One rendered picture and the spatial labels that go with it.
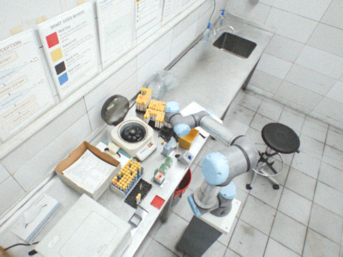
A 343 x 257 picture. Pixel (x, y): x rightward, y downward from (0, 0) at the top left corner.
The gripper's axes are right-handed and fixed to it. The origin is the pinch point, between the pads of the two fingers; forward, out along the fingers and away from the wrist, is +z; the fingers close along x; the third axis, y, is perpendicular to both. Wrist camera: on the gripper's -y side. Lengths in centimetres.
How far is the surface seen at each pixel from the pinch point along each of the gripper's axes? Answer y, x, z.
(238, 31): -193, -36, 15
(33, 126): 54, -43, -31
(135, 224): 50, 16, 8
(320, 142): -191, 113, 102
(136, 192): 34.6, 2.8, 13.3
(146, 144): 5.6, -12.9, 8.4
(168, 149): 1.6, 1.8, 5.1
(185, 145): -12.2, 7.5, 10.4
